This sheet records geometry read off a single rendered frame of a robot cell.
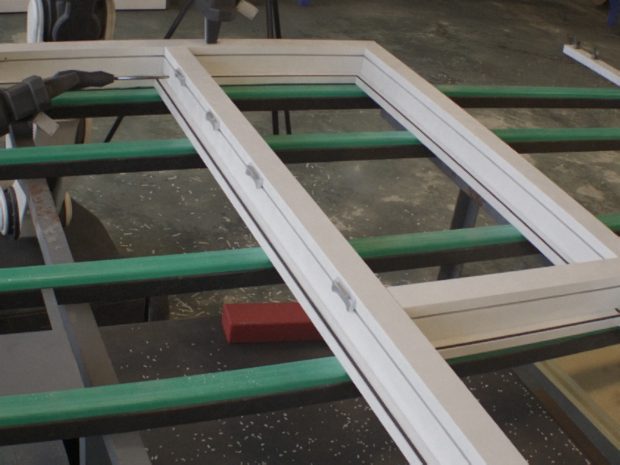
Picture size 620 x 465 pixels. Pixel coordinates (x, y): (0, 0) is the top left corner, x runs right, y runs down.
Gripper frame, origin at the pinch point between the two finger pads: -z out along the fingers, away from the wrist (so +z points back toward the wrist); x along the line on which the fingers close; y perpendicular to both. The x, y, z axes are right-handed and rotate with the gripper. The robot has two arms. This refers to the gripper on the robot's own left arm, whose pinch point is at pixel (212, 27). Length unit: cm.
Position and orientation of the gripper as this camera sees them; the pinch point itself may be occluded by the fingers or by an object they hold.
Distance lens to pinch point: 175.3
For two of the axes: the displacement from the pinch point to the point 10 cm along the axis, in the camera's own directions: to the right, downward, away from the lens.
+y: 9.1, -0.7, 4.0
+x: 3.8, 4.9, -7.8
